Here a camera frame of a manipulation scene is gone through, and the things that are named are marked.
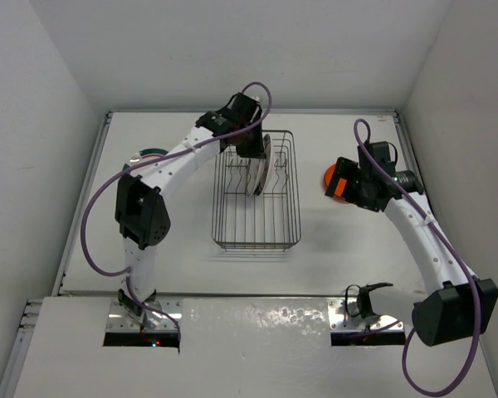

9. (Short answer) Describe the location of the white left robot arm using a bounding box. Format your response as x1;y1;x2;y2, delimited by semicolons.
115;92;265;318

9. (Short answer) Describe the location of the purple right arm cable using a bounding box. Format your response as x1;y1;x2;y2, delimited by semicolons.
353;118;481;395

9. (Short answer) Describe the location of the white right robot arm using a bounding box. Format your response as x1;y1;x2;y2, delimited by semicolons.
323;141;498;347

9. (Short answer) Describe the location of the metal base plate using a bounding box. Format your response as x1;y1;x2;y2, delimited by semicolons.
105;297;183;333
327;296;405;334

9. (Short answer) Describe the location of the white floral plate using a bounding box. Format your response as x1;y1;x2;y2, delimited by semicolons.
246;158;266;196

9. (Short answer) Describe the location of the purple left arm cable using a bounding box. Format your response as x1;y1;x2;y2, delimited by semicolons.
80;81;274;342

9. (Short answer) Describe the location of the wire dish rack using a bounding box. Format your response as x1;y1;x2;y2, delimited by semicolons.
212;129;301;251

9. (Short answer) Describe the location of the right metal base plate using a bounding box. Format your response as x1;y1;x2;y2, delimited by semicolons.
327;296;405;334

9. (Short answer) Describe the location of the teal rimmed plate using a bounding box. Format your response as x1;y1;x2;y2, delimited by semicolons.
122;148;168;170

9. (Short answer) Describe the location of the dark rimmed white plate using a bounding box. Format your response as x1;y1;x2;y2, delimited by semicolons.
258;134;275;194

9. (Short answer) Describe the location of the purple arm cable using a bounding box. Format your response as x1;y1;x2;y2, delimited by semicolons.
353;118;481;395
80;81;274;342

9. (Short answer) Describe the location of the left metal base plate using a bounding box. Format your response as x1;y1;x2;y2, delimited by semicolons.
105;297;183;333

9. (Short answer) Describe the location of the orange plate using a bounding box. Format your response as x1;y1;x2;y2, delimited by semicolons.
323;163;353;203

